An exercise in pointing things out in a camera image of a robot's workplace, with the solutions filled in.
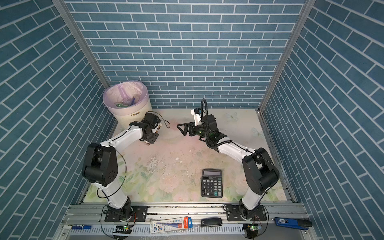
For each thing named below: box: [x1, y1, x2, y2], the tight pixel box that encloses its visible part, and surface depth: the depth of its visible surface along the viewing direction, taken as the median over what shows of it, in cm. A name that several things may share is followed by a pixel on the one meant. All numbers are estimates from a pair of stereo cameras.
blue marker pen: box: [71, 224, 92, 230], surface depth 71 cm
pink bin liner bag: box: [102, 80, 150, 115], surface depth 98 cm
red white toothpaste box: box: [149, 216, 193, 234], surface depth 71 cm
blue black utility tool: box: [274, 217, 313, 230], surface depth 71 cm
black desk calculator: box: [201, 168, 223, 198], surface depth 84 cm
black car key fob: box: [200, 217, 223, 227], surface depth 71 cm
